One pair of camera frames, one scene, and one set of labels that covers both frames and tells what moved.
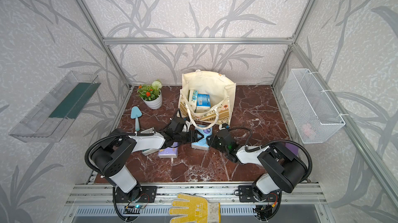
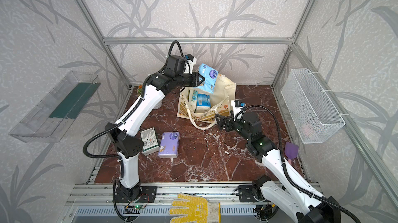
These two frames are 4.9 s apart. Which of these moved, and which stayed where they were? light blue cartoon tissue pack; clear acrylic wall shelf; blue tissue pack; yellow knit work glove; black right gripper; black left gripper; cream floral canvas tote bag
Moved: black right gripper; light blue cartoon tissue pack; black left gripper
Stayed: clear acrylic wall shelf; cream floral canvas tote bag; blue tissue pack; yellow knit work glove
